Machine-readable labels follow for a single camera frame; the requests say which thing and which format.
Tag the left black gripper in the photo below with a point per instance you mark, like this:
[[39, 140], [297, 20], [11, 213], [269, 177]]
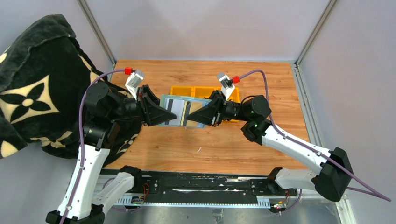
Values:
[[148, 106]]

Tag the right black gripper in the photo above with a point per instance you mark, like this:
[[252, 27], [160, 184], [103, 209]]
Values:
[[213, 113]]

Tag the mint green card holder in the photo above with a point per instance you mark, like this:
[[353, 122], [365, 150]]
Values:
[[162, 104]]

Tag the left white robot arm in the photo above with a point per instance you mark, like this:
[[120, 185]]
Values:
[[97, 136]]

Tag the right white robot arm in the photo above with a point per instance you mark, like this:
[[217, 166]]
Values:
[[328, 171]]

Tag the gold striped credit card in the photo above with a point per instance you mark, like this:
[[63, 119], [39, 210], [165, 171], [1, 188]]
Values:
[[190, 107]]

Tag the yellow three-compartment bin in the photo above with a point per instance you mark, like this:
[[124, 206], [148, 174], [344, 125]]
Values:
[[202, 92]]

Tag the black floral blanket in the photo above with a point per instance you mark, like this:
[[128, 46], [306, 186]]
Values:
[[43, 76]]

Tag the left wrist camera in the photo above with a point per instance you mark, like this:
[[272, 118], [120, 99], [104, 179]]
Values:
[[133, 82]]

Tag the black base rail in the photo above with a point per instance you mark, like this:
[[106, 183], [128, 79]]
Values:
[[181, 189]]

